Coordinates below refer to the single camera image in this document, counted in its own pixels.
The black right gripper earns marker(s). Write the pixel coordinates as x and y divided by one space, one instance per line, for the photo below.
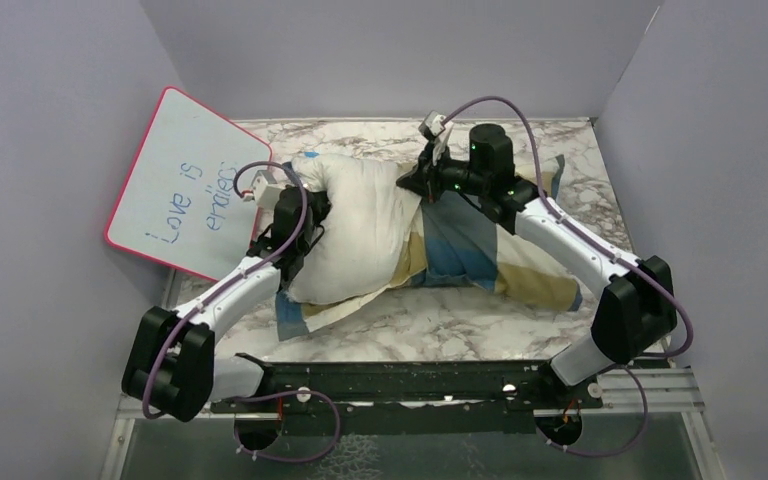
423 178

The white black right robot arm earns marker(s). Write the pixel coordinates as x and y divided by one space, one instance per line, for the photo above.
635 308

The pink framed whiteboard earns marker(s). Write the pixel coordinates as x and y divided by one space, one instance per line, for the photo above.
178 206

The white pillow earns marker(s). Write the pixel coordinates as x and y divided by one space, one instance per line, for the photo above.
364 232

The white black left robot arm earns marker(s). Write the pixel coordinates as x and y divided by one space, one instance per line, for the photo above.
171 365

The blue beige checked pillowcase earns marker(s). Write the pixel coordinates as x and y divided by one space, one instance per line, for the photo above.
450 244

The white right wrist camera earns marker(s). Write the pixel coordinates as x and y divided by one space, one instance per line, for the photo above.
435 130

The aluminium frame rail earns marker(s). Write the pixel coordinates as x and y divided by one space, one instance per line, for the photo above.
650 425

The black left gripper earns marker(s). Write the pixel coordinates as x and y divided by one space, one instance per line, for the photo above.
322 204

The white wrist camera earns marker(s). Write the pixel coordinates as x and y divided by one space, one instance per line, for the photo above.
264 190
435 130

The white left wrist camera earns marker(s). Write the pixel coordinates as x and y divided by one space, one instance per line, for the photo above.
264 190

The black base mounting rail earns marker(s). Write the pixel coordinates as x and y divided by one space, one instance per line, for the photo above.
398 398

